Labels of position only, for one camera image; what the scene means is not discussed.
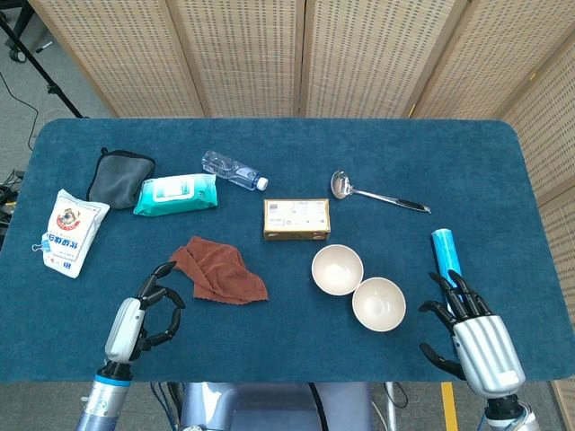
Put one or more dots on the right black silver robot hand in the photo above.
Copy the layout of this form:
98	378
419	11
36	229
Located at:
485	354

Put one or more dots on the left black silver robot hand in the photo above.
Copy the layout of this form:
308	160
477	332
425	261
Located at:
126	330

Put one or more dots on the cream ribbed bowl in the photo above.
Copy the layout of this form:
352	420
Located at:
379	304
337	268

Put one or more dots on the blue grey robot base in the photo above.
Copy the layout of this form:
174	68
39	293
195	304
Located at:
269	406

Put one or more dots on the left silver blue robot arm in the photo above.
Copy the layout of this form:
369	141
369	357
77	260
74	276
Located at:
105	397

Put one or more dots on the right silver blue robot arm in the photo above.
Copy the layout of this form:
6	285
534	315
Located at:
510	415

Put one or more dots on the brown microfibre cloth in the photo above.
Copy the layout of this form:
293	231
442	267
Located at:
220	274

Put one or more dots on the blue plastic bag roll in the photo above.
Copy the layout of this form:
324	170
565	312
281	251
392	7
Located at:
445	251

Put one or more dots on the white printed powder bag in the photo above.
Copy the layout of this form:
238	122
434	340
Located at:
72	231

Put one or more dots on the blue binder clip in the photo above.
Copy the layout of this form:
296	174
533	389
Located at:
41	246

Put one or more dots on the green wet wipes pack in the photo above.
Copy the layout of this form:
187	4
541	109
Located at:
177	193

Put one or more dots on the grey cloth with black trim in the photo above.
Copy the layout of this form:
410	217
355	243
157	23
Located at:
119	179

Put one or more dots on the clear plastic water bottle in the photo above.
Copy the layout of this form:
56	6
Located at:
229	170

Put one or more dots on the yellow tissue pack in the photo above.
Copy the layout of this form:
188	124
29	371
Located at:
296	219

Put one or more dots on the black tripod stand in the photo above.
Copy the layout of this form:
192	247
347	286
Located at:
40	67

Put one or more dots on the black marker pen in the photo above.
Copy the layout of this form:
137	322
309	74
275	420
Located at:
44	47

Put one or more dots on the wicker folding screen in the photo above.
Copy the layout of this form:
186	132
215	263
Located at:
251	54

